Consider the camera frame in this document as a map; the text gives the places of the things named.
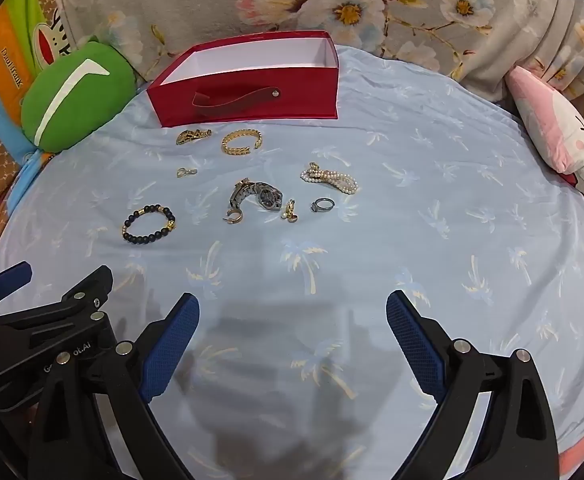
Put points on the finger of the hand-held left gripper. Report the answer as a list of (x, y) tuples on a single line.
[(12, 275), (72, 287)]

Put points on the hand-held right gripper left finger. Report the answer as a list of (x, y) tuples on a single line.
[(169, 345)]

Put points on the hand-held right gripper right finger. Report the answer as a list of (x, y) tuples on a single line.
[(414, 345)]

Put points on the gold leaf bangle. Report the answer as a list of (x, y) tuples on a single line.
[(242, 133)]

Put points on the red cardboard box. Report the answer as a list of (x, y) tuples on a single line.
[(312, 100)]

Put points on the light blue palm sheet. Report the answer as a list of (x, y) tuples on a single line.
[(422, 235)]

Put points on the gold hoop earring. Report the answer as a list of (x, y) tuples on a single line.
[(234, 219)]

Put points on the small gold pendant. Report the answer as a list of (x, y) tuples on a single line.
[(181, 173)]

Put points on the silver and gold wristwatch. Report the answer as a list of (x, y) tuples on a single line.
[(267, 197)]

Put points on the green cushion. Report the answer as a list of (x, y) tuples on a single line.
[(72, 105)]

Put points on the gold pearl earring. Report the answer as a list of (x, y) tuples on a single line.
[(290, 205)]

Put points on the colourful cartoon printed cloth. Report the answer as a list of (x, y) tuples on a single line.
[(7, 60)]

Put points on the pink cartoon pillow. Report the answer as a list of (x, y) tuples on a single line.
[(547, 120)]

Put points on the grey floral blanket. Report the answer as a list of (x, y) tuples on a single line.
[(222, 5)]

